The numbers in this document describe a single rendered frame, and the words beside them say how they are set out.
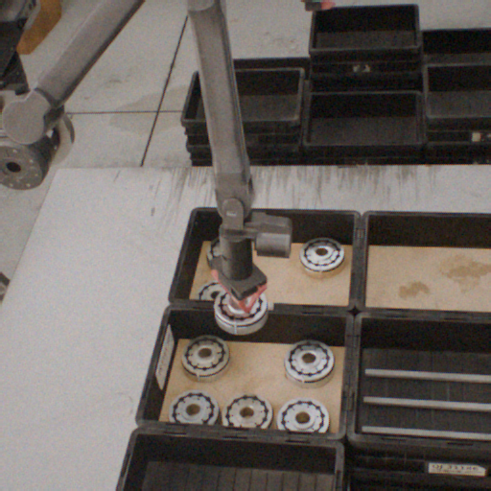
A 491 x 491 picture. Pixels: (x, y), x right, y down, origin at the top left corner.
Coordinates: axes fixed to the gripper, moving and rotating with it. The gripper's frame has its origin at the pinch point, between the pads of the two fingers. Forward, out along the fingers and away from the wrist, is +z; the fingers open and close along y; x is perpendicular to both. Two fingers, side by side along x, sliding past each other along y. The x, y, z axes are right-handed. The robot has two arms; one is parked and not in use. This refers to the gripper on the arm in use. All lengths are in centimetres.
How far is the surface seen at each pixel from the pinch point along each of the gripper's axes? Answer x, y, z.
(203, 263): -8.8, 30.7, 22.4
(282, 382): -3.6, -8.4, 20.7
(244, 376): 1.9, -2.3, 21.3
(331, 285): -27.7, 6.1, 20.3
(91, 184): -5, 89, 38
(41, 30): -64, 293, 111
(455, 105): -130, 66, 53
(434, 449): -12.9, -41.9, 9.5
